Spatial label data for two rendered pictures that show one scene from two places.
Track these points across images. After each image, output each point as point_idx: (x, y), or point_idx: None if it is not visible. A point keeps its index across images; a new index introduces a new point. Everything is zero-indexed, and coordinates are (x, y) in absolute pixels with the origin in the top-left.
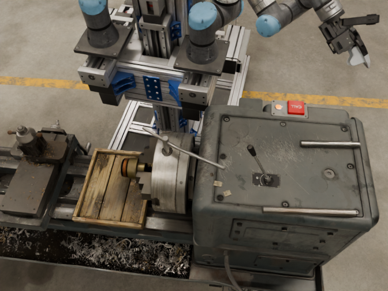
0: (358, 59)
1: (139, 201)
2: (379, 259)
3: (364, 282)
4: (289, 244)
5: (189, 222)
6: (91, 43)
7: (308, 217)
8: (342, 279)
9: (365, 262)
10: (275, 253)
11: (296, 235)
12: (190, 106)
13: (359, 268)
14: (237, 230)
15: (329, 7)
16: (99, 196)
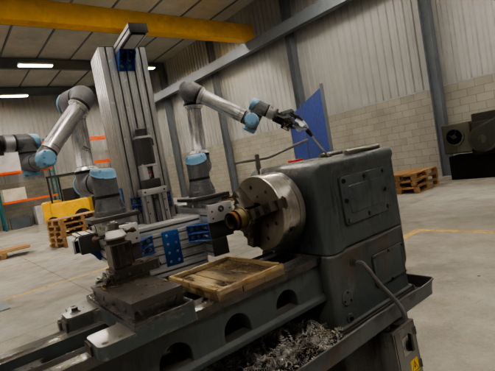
0: (301, 124)
1: (257, 267)
2: (429, 330)
3: (445, 343)
4: (376, 209)
5: (309, 257)
6: (107, 211)
7: (365, 152)
8: (434, 353)
9: (427, 336)
10: (377, 235)
11: (372, 185)
12: (219, 233)
13: (430, 341)
14: (345, 196)
15: (272, 106)
16: (217, 283)
